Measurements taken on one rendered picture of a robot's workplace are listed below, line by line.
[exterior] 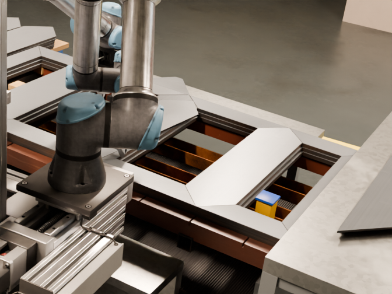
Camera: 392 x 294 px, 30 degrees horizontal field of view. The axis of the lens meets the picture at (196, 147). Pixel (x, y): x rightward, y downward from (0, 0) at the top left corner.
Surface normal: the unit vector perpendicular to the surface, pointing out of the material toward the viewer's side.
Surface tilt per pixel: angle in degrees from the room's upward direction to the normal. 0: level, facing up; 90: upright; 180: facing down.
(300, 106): 0
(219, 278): 0
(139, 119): 51
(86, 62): 110
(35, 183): 0
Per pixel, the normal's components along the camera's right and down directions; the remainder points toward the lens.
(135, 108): 0.08, -0.20
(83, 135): 0.12, 0.46
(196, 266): 0.12, -0.89
